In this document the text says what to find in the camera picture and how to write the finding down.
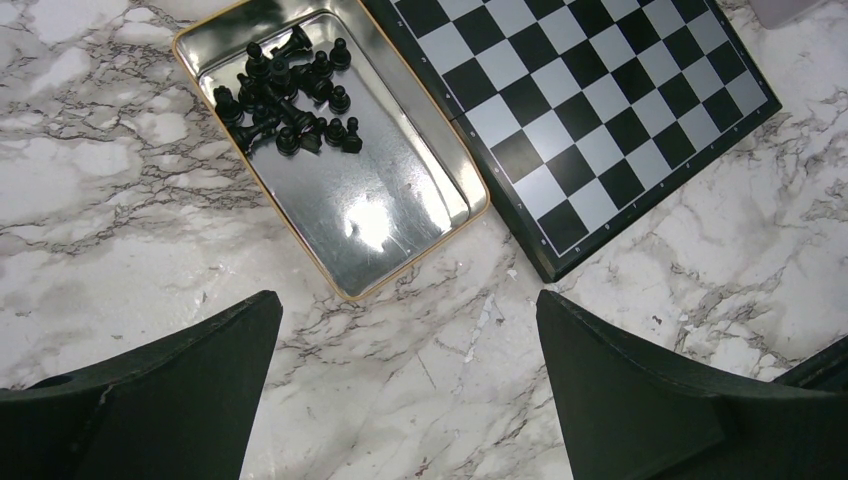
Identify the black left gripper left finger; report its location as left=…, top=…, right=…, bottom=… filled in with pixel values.
left=1, top=290, right=283, bottom=479

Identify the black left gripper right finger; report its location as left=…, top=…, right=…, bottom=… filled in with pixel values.
left=536, top=290, right=847, bottom=479

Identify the pile of black chess pieces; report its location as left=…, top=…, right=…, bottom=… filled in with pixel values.
left=212, top=25, right=364, bottom=157

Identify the black silver chessboard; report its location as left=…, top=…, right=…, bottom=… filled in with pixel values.
left=367, top=0, right=781, bottom=283

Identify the pink tin tray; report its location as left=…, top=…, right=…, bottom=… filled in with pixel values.
left=748, top=0, right=824, bottom=29

